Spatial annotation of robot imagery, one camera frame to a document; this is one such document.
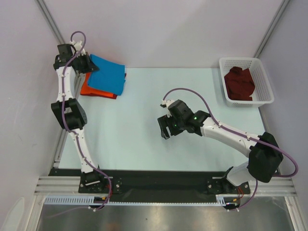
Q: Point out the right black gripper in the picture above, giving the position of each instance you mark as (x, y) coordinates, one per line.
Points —
(163, 125)

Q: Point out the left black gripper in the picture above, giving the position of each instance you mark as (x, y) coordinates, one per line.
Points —
(90, 66)

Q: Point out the blue t shirt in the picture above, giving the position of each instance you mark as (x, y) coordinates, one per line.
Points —
(110, 77)

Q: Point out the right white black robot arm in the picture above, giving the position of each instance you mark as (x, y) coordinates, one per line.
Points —
(263, 161)

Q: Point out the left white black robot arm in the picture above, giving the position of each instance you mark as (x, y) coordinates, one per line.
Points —
(71, 116)

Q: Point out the folded orange t shirt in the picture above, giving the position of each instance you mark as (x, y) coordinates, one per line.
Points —
(88, 91)

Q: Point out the crumpled dark red t shirt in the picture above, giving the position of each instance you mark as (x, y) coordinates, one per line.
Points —
(239, 84)

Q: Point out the white plastic basket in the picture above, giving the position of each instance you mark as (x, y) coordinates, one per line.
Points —
(261, 95)

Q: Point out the left aluminium frame post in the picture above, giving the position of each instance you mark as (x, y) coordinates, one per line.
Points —
(42, 6)

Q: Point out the aluminium frame post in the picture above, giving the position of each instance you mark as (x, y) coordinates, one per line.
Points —
(274, 23)
(42, 6)

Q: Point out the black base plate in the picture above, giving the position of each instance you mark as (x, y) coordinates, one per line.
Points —
(166, 186)

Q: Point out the white slotted cable duct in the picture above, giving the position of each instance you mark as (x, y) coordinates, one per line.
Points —
(96, 201)

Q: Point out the aluminium front rail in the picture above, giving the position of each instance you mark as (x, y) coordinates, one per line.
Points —
(65, 185)

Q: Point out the right aluminium frame post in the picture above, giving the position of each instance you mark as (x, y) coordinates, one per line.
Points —
(274, 23)

